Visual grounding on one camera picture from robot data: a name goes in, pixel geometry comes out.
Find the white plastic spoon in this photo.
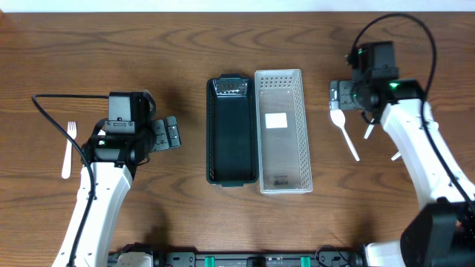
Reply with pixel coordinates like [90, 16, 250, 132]
[330, 110, 360, 162]
[391, 151, 401, 161]
[364, 124, 374, 139]

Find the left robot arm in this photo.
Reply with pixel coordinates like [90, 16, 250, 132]
[53, 90, 181, 266]

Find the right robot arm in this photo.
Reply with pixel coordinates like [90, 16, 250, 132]
[330, 42, 474, 266]

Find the black plastic basket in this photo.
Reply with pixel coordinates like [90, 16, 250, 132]
[206, 74, 259, 187]

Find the white label sticker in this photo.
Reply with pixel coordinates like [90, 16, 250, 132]
[264, 113, 288, 129]

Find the clear plastic basket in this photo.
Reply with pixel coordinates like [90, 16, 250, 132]
[255, 69, 313, 194]

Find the white plastic fork far left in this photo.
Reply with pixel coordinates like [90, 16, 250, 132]
[62, 122, 77, 179]

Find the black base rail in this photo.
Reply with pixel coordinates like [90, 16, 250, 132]
[106, 243, 366, 267]

